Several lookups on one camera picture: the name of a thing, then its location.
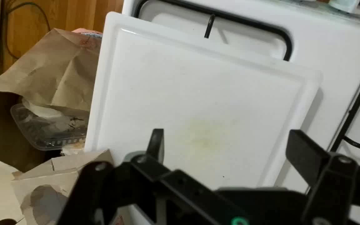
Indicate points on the white stove with black grates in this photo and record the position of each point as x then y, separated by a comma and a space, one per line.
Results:
355, 103

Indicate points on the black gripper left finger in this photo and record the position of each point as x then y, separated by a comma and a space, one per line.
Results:
105, 195

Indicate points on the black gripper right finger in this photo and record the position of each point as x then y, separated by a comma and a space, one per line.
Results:
337, 187

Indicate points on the clear-lid plastic food container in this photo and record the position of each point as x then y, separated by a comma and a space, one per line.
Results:
42, 125

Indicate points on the black burner grate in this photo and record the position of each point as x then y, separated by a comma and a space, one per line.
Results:
271, 30

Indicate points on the white plastic cutting board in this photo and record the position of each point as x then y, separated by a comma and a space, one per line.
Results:
208, 103

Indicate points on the white gas stove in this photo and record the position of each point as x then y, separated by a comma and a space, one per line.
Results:
333, 41

